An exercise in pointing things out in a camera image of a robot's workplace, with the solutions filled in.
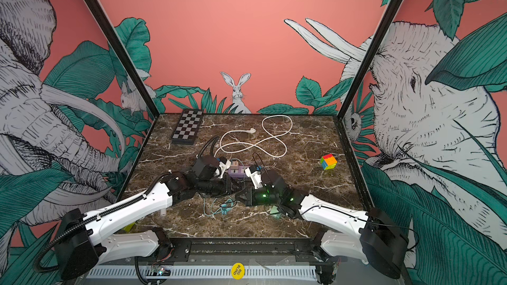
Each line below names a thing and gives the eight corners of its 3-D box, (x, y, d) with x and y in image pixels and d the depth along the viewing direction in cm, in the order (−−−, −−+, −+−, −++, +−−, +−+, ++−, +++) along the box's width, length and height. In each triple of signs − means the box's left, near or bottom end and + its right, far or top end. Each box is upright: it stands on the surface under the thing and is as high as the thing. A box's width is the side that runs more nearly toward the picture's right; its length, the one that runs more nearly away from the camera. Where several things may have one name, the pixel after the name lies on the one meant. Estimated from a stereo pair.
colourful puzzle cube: (321, 169, 100) (325, 164, 95) (319, 159, 103) (322, 153, 99) (334, 169, 100) (337, 164, 95) (331, 159, 104) (334, 154, 99)
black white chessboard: (172, 144, 108) (170, 141, 105) (184, 112, 124) (182, 109, 121) (194, 144, 108) (192, 141, 105) (202, 113, 124) (201, 109, 121)
